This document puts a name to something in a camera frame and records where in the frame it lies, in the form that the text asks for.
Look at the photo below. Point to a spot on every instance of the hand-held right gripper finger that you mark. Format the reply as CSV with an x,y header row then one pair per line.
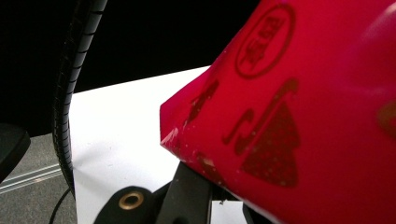
x,y
186,202

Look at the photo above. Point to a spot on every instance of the red printed plastic bag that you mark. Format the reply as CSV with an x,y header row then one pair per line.
x,y
311,93

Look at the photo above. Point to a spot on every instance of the white table sheet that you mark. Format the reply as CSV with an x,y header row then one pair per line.
x,y
124,124

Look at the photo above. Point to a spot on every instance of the dark rounded object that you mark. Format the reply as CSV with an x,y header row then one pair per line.
x,y
12,149

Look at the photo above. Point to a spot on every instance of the aluminium floor rail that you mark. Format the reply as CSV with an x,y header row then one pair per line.
x,y
31,178

